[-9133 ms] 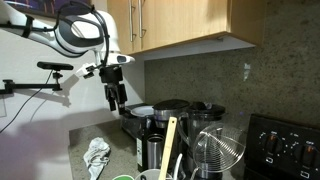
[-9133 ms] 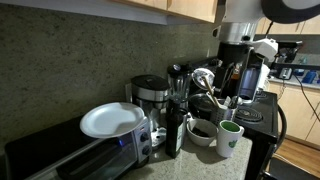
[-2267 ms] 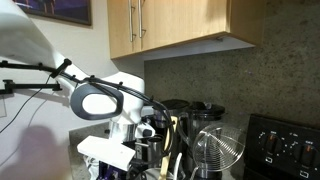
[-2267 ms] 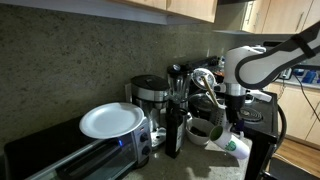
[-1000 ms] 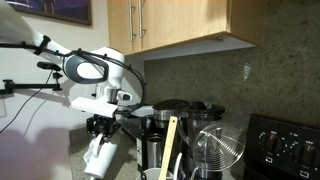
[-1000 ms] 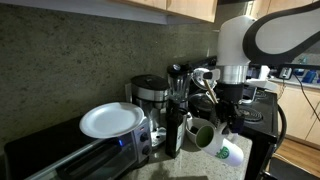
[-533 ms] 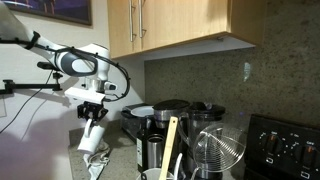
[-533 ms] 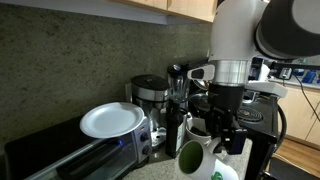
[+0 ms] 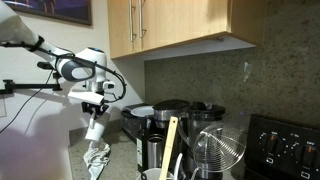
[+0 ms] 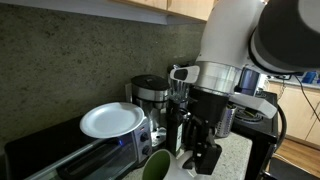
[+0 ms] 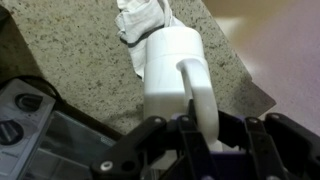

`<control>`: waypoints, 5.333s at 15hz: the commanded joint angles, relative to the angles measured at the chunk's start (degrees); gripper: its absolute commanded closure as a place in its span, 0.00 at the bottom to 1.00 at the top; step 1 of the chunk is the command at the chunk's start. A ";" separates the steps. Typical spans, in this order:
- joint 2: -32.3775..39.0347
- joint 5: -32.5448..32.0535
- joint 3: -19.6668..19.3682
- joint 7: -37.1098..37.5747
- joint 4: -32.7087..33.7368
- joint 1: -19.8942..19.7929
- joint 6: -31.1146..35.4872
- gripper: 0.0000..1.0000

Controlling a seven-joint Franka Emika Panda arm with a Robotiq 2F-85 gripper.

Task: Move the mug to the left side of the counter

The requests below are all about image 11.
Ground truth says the white cloth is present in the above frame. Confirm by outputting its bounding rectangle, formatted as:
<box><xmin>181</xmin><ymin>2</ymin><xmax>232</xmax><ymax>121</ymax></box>
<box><xmin>114</xmin><ymin>0</ymin><xmax>186</xmax><ymax>83</ymax></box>

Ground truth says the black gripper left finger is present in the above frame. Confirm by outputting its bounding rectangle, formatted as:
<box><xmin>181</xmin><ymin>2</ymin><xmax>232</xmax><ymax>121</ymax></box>
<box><xmin>89</xmin><ymin>99</ymin><xmax>219</xmax><ymax>180</ymax></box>

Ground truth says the white mug green inside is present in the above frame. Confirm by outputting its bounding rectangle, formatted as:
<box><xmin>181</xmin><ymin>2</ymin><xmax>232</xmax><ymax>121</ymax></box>
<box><xmin>142</xmin><ymin>25</ymin><xmax>221</xmax><ymax>148</ymax></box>

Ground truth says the black silver toaster oven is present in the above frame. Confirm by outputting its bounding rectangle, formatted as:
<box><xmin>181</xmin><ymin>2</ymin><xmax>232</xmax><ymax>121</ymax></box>
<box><xmin>0</xmin><ymin>78</ymin><xmax>124</xmax><ymax>180</ymax></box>

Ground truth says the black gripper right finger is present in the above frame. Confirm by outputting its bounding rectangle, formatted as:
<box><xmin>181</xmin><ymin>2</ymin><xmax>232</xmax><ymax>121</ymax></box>
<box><xmin>216</xmin><ymin>110</ymin><xmax>320</xmax><ymax>180</ymax></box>

